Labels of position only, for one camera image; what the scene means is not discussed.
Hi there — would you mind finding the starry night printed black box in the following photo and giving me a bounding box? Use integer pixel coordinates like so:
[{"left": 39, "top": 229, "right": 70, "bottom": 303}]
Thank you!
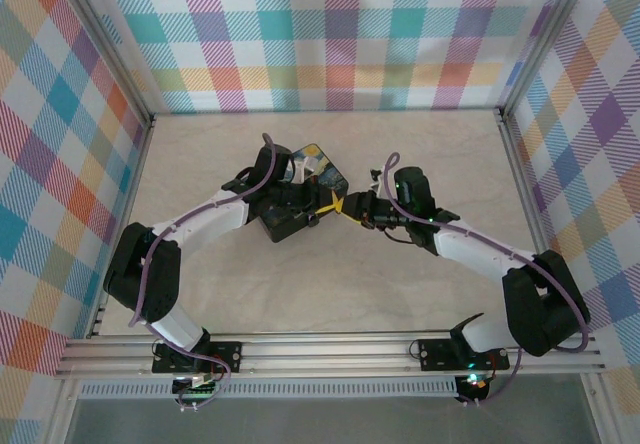
[{"left": 254, "top": 141, "right": 351, "bottom": 245}]

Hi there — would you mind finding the right orange controller board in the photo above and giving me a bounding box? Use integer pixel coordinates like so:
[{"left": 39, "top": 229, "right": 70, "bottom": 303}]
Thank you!
[{"left": 455, "top": 369, "right": 491, "bottom": 401}]

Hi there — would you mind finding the left green controller board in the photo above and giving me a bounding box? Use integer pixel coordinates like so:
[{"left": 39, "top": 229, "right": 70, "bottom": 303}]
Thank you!
[{"left": 171, "top": 372, "right": 222, "bottom": 399}]

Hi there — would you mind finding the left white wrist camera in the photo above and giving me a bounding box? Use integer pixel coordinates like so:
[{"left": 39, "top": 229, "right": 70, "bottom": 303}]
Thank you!
[{"left": 292, "top": 156, "right": 321, "bottom": 183}]

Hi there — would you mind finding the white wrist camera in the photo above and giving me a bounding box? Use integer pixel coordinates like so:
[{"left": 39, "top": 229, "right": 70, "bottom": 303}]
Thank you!
[
  {"left": 292, "top": 156, "right": 321, "bottom": 183},
  {"left": 368, "top": 165, "right": 392, "bottom": 198}
]

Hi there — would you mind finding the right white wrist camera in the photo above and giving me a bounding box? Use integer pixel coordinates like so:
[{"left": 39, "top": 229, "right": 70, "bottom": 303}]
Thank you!
[{"left": 368, "top": 165, "right": 392, "bottom": 198}]

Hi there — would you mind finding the right aluminium side rail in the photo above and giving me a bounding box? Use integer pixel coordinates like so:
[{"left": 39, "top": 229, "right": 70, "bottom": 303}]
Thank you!
[{"left": 493, "top": 107, "right": 576, "bottom": 334}]

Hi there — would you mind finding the aluminium side rail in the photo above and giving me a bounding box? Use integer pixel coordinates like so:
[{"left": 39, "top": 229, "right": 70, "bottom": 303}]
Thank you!
[
  {"left": 493, "top": 107, "right": 576, "bottom": 334},
  {"left": 85, "top": 113, "right": 157, "bottom": 340}
]

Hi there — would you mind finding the long aluminium mounting rail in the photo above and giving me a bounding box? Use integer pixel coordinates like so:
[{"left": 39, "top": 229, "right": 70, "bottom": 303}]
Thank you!
[{"left": 54, "top": 331, "right": 609, "bottom": 379}]

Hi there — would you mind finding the left aluminium side rail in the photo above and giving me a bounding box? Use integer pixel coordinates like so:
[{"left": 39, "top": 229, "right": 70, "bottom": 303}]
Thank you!
[{"left": 85, "top": 113, "right": 157, "bottom": 340}]

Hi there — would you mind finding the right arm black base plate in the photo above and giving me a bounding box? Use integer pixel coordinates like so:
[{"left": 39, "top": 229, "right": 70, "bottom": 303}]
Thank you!
[{"left": 416, "top": 337, "right": 511, "bottom": 372}]

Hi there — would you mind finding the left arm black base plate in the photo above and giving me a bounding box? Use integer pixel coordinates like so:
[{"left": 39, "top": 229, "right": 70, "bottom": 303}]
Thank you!
[{"left": 151, "top": 340, "right": 244, "bottom": 376}]

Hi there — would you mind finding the grey slotted cable duct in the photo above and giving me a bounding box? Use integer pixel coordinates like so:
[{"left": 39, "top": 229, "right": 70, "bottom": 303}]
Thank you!
[{"left": 78, "top": 380, "right": 459, "bottom": 400}]

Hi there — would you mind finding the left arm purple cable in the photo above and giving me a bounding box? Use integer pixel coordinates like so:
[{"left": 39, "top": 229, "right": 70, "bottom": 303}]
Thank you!
[{"left": 128, "top": 132, "right": 279, "bottom": 413}]

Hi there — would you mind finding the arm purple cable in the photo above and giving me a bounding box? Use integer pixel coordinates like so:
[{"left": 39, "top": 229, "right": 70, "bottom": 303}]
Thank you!
[
  {"left": 382, "top": 151, "right": 592, "bottom": 406},
  {"left": 128, "top": 132, "right": 279, "bottom": 413}
]

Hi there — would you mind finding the right aluminium corner post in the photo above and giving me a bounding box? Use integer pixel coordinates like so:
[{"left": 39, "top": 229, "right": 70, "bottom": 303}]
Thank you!
[{"left": 497, "top": 0, "right": 587, "bottom": 115}]

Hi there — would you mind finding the aluminium corner post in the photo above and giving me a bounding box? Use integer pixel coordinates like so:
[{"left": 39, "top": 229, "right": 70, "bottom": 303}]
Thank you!
[
  {"left": 497, "top": 0, "right": 587, "bottom": 115},
  {"left": 58, "top": 0, "right": 155, "bottom": 121}
]

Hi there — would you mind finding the left aluminium corner post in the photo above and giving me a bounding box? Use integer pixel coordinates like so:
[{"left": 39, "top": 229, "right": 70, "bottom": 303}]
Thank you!
[{"left": 58, "top": 0, "right": 155, "bottom": 121}]

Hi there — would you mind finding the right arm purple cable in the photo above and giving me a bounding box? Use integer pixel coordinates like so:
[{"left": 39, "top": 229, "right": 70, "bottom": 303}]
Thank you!
[{"left": 382, "top": 151, "right": 592, "bottom": 406}]

